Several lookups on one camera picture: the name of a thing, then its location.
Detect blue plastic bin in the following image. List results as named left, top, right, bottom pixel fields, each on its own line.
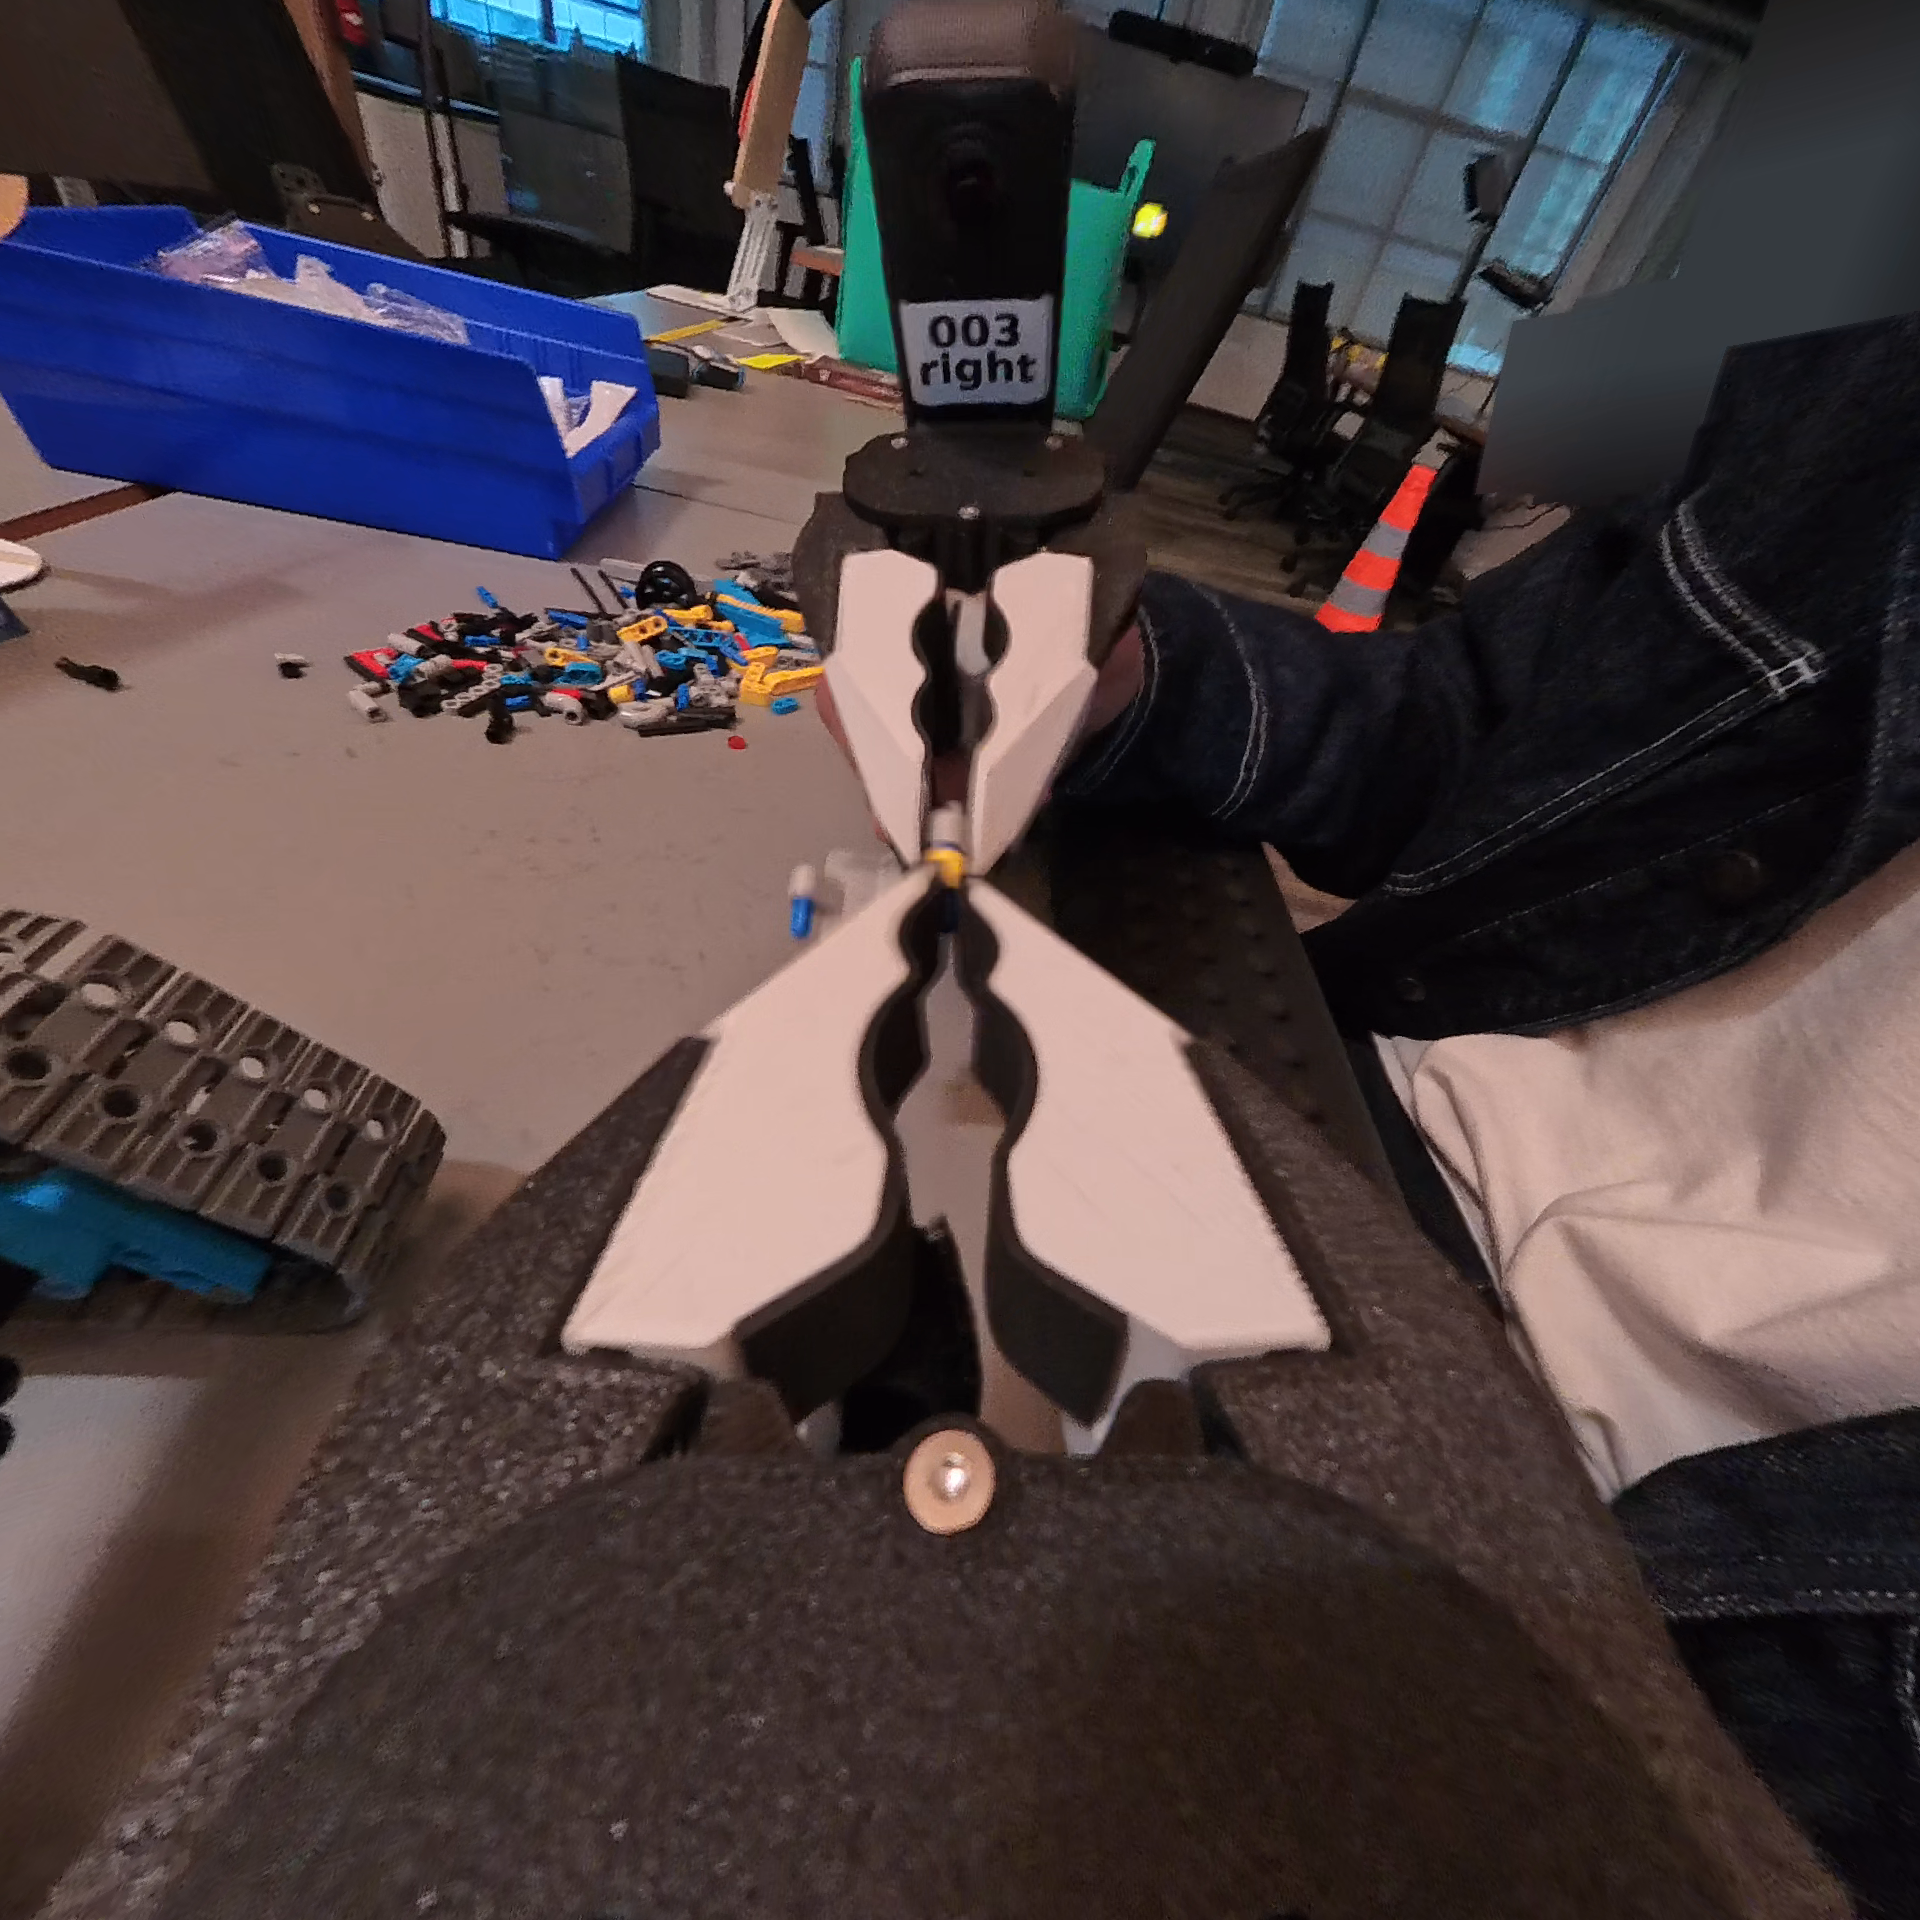
left=0, top=206, right=663, bottom=559

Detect large dark screen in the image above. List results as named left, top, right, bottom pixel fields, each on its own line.
left=1072, top=15, right=1310, bottom=196

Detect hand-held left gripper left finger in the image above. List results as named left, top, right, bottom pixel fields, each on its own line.
left=563, top=873, right=947, bottom=1374

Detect black dimpled mat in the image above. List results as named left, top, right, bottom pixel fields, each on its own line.
left=1036, top=815, right=1502, bottom=1321

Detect blue grey tracked toy robot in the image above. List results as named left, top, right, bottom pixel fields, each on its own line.
left=0, top=906, right=447, bottom=1328

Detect beige black curved stand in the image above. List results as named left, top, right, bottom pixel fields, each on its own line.
left=726, top=0, right=833, bottom=302

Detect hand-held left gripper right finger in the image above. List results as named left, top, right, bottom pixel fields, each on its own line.
left=959, top=878, right=1335, bottom=1456

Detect orange traffic cone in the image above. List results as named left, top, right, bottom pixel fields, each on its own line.
left=1317, top=462, right=1439, bottom=634

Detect black monitor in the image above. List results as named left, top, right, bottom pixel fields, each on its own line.
left=615, top=56, right=740, bottom=295

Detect clear bags of parts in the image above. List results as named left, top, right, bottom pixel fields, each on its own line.
left=142, top=216, right=639, bottom=452

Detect person's right hand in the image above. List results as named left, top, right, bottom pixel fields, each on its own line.
left=1067, top=625, right=1147, bottom=748

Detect black leaning board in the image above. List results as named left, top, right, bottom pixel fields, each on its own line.
left=1111, top=127, right=1335, bottom=489

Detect black office chair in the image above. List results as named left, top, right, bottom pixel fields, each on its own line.
left=1222, top=277, right=1343, bottom=519
left=1319, top=292, right=1471, bottom=577

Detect white and yellow papers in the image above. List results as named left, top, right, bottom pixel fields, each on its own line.
left=644, top=292, right=902, bottom=399

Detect teal board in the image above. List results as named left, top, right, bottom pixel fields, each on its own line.
left=832, top=56, right=1156, bottom=424

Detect pile of small brick parts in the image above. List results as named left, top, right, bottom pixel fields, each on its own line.
left=343, top=556, right=827, bottom=750

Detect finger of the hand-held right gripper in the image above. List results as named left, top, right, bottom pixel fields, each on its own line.
left=964, top=548, right=1096, bottom=865
left=824, top=548, right=957, bottom=864

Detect light grey desk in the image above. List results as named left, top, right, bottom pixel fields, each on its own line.
left=0, top=286, right=1278, bottom=1653

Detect brown board with red label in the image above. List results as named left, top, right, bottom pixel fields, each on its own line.
left=286, top=0, right=377, bottom=202

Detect person's right forearm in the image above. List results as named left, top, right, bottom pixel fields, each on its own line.
left=1049, top=569, right=1517, bottom=903

